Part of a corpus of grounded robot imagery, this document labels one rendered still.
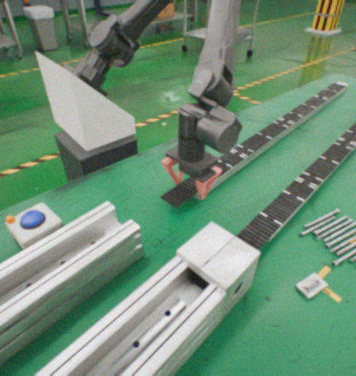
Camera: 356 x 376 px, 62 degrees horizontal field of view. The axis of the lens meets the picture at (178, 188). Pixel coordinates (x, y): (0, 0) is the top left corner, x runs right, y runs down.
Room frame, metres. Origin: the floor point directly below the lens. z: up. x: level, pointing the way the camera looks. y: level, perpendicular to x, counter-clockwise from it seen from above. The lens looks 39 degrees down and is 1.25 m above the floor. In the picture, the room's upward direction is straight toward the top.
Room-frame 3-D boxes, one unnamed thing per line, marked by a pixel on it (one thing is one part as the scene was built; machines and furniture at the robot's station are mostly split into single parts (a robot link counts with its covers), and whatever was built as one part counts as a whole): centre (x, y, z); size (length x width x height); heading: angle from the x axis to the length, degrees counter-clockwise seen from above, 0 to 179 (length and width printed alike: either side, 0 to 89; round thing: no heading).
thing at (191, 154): (0.54, -0.03, 0.92); 0.10 x 0.07 x 0.07; 47
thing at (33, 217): (0.40, 0.28, 0.84); 0.04 x 0.04 x 0.02
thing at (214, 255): (0.31, -0.06, 0.83); 0.12 x 0.09 x 0.10; 46
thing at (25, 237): (0.40, 0.27, 0.81); 0.10 x 0.08 x 0.06; 46
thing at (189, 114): (0.53, -0.03, 0.98); 0.07 x 0.06 x 0.07; 39
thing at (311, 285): (0.30, -0.24, 0.78); 0.05 x 0.03 x 0.01; 121
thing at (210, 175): (0.52, -0.05, 0.85); 0.07 x 0.07 x 0.09; 47
